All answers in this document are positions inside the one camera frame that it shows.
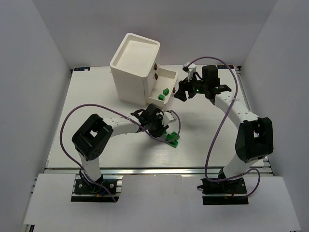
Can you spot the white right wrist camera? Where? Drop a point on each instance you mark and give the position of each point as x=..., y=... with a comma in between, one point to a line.
x=189, y=68

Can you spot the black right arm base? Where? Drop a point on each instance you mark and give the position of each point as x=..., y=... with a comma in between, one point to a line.
x=230, y=192

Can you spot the blue label sticker left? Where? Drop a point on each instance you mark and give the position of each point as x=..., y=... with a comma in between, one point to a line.
x=81, y=69

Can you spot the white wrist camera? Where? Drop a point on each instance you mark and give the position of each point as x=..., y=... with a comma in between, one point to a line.
x=189, y=68
x=168, y=117

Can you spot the small green lego brick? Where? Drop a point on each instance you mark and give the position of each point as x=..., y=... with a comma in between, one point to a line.
x=166, y=92

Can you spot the green 2x2 lego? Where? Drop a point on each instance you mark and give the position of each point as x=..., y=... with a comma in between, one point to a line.
x=161, y=97
x=172, y=137

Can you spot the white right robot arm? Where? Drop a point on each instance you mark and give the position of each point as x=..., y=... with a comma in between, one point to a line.
x=228, y=103

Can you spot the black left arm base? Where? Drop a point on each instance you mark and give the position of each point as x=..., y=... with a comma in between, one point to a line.
x=87, y=192

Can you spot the aluminium front rail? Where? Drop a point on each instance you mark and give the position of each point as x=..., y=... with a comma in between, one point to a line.
x=128, y=171

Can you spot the green 2x3 lego plate brick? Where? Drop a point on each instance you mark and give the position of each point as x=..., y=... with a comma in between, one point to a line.
x=173, y=143

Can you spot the blue label sticker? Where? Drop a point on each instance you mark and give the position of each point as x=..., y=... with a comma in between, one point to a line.
x=225, y=67
x=81, y=69

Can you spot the aluminium rail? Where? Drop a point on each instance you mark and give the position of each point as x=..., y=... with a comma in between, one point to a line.
x=128, y=171
x=254, y=108

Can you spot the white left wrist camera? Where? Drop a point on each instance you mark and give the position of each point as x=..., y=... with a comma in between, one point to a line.
x=168, y=117

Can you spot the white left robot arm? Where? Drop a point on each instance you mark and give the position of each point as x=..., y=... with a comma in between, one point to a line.
x=92, y=137

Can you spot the aluminium right rail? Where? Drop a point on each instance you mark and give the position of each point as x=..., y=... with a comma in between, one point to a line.
x=254, y=108

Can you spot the blue label sticker right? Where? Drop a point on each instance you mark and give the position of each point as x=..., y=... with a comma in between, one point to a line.
x=225, y=67

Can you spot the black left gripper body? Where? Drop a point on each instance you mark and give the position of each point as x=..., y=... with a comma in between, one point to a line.
x=159, y=127

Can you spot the white drawer cabinet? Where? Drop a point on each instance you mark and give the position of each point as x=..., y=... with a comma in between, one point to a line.
x=132, y=68

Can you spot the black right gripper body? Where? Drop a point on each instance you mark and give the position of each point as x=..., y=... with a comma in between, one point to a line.
x=189, y=87

